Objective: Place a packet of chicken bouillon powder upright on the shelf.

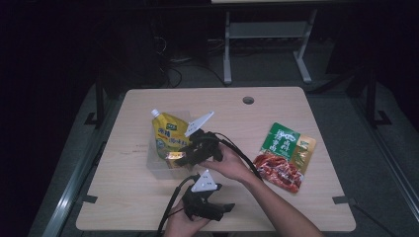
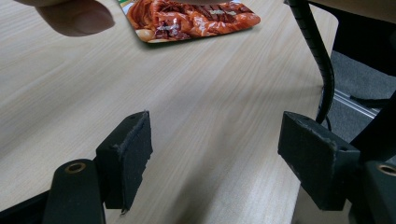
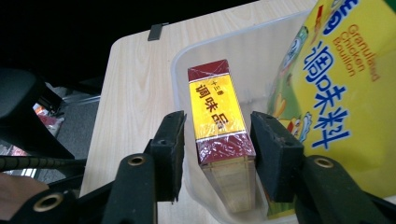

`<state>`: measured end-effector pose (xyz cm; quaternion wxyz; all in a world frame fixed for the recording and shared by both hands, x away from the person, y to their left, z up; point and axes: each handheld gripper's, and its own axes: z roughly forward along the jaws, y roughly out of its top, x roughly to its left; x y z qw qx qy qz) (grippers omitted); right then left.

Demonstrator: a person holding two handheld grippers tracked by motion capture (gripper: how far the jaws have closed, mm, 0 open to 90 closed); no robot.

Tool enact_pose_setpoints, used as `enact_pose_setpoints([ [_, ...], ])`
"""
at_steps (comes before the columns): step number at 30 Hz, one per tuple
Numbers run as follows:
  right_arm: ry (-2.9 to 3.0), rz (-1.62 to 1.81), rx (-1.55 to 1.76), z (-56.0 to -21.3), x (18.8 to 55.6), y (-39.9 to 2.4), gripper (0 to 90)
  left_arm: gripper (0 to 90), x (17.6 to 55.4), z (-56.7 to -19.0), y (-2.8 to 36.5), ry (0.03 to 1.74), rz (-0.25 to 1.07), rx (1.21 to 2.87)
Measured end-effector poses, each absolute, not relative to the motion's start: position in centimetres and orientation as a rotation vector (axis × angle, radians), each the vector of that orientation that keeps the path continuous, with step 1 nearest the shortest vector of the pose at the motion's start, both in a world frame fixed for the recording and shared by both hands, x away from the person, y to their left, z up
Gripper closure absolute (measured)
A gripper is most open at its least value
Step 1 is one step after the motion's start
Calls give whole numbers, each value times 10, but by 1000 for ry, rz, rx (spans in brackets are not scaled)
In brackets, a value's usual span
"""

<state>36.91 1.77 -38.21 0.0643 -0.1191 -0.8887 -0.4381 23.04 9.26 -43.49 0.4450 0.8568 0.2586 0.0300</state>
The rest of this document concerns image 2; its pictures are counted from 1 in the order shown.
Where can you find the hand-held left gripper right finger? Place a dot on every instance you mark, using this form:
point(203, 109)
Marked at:
point(317, 165)

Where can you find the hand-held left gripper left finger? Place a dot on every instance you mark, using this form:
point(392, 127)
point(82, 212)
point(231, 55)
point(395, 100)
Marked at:
point(127, 161)

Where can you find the black metal stand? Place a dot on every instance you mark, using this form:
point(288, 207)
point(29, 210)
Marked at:
point(383, 124)

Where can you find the aluminium floor rail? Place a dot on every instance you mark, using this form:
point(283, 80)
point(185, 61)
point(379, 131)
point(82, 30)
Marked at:
point(358, 109)

